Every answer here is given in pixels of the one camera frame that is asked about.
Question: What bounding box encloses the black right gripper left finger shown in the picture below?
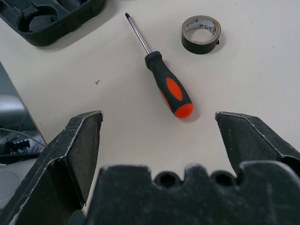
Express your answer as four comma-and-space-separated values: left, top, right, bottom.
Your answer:
0, 110, 104, 225

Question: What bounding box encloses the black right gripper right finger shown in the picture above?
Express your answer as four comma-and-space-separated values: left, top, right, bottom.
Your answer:
215, 111, 300, 179

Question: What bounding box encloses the black orange Phillips screwdriver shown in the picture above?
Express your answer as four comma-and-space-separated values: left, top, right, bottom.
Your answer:
125, 13, 195, 119

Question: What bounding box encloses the black electrical tape roll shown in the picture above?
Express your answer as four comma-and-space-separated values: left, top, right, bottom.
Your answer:
181, 15, 222, 55

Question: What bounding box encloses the black plastic tool case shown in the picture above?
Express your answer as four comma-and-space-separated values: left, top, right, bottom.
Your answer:
0, 0, 106, 47

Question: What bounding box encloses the silver robot body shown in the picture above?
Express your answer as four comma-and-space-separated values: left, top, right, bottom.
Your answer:
0, 94, 31, 133

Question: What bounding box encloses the black cable bundle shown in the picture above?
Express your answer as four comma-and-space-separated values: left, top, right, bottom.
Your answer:
0, 137, 45, 163

